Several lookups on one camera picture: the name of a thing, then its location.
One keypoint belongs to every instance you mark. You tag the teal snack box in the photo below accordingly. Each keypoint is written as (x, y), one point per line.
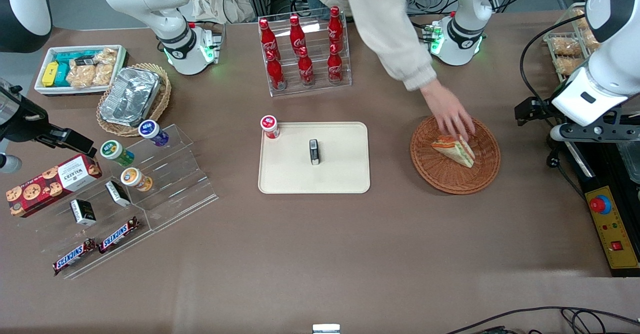
(75, 55)
(63, 75)

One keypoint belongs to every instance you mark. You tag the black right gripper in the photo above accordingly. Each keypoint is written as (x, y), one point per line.
(22, 123)

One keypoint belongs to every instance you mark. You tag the Snickers chocolate bar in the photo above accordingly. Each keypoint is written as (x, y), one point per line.
(74, 257)
(119, 235)

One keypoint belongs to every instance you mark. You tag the white device edge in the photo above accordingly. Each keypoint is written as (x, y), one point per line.
(326, 329)

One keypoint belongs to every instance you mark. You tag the clear acrylic bottle rack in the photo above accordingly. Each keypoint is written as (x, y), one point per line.
(320, 89)

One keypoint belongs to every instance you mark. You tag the aluminium foil tray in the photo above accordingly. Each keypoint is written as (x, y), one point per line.
(130, 96)

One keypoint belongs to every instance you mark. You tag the wrapped bread bun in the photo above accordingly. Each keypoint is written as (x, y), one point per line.
(571, 66)
(567, 46)
(590, 38)

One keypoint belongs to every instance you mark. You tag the cream sweater sleeve forearm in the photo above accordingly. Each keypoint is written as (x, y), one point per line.
(385, 18)

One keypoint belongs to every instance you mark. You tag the green cap small bottle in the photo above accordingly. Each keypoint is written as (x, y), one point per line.
(116, 152)

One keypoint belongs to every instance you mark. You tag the white plastic bin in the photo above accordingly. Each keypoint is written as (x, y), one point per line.
(42, 91)

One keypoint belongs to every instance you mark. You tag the yellow small box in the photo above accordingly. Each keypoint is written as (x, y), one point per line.
(50, 73)

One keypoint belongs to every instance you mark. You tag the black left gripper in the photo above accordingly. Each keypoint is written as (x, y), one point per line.
(534, 108)

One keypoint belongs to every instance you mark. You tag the red cap small bottle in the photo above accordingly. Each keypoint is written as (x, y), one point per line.
(270, 125)

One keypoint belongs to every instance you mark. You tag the metal steel tray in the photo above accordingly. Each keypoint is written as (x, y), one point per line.
(631, 163)

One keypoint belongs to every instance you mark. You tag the round brown wicker basket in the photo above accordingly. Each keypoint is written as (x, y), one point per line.
(450, 176)

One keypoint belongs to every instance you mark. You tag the clear bag of crackers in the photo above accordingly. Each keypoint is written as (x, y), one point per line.
(105, 68)
(81, 76)

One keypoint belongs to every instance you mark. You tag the red Coca-Cola bottle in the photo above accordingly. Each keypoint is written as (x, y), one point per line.
(335, 28)
(306, 68)
(335, 66)
(268, 38)
(297, 36)
(276, 73)

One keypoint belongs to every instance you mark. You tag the crumpled clear plastic bag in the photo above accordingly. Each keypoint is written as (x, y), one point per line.
(210, 1)

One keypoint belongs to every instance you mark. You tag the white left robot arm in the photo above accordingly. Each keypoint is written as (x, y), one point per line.
(467, 3)

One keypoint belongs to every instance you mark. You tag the bare person hand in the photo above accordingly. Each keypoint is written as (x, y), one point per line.
(447, 108)

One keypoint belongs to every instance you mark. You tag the yellow emergency stop box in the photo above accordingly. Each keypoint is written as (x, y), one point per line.
(612, 234)

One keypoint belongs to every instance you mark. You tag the clear acrylic stepped stand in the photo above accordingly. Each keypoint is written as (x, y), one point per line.
(185, 184)

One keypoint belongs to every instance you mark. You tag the small black white box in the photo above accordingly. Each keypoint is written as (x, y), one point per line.
(118, 194)
(83, 212)

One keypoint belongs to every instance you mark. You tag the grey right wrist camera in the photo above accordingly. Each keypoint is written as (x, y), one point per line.
(9, 163)

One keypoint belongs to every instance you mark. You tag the orange cap small bottle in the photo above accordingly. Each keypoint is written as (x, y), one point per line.
(136, 179)

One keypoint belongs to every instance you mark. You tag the cream plastic tray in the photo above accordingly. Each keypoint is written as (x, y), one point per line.
(340, 174)

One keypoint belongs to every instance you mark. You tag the red Walkers cookie box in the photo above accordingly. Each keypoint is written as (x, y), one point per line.
(50, 184)

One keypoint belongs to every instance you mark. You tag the triangular sandwich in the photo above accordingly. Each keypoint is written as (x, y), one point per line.
(457, 149)

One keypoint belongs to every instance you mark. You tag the oval tan wicker basket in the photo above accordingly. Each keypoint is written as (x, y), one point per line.
(162, 98)

